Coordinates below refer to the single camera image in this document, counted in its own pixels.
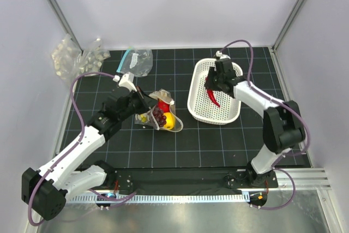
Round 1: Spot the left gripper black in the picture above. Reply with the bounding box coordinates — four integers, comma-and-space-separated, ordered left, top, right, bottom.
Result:
118, 86, 158, 121

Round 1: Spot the red chili pepper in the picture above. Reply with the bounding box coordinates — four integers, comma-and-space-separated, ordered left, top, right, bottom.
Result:
204, 82, 220, 107

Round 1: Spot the white perforated plastic basket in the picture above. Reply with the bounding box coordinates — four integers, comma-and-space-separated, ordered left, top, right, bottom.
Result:
187, 58, 241, 125

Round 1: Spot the yellow banana bunch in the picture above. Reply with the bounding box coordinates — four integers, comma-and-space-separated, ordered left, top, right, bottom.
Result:
137, 113, 149, 123

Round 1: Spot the dark red grape bunch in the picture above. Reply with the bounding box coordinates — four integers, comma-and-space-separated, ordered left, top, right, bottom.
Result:
153, 106, 166, 128

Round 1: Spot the red apple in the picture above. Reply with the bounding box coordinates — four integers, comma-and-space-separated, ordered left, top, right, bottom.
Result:
158, 99, 170, 113

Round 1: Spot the polka dot zip bag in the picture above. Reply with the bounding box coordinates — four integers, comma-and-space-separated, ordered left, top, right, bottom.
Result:
134, 89, 183, 133

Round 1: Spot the yellow round fruit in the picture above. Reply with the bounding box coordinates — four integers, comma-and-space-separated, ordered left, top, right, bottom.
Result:
163, 112, 176, 130

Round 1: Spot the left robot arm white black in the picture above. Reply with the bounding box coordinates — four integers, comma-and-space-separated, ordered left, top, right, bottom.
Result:
21, 89, 157, 226

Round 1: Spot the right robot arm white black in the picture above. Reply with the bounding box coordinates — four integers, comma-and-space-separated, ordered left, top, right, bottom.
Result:
204, 58, 306, 187

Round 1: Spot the blue zipper clear bag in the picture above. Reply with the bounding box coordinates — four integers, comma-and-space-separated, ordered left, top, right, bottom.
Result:
116, 48, 153, 77

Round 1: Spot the polka dot bag middle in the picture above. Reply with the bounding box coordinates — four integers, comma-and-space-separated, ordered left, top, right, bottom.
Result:
77, 38, 110, 74

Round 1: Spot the black grid mat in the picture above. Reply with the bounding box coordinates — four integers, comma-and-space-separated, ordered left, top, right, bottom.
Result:
60, 47, 311, 169

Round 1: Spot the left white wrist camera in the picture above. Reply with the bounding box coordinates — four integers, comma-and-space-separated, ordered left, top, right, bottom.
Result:
118, 72, 136, 92

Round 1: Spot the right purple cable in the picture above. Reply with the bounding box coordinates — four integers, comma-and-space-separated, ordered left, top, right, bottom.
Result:
219, 39, 311, 211

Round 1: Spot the slotted cable duct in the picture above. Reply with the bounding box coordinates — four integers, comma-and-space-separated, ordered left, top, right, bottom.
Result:
68, 192, 250, 204

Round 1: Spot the aluminium frame rail right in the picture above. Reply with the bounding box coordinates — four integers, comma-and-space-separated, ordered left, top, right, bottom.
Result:
275, 168, 331, 190

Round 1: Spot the aluminium corner post left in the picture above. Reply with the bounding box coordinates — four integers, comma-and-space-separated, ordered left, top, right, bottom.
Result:
47, 0, 82, 50

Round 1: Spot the aluminium corner post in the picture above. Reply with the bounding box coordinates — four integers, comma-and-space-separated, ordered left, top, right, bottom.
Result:
272, 0, 306, 52
47, 0, 82, 50

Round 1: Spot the aluminium corner post right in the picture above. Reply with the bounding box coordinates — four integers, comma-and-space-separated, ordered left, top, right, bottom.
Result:
272, 0, 306, 52

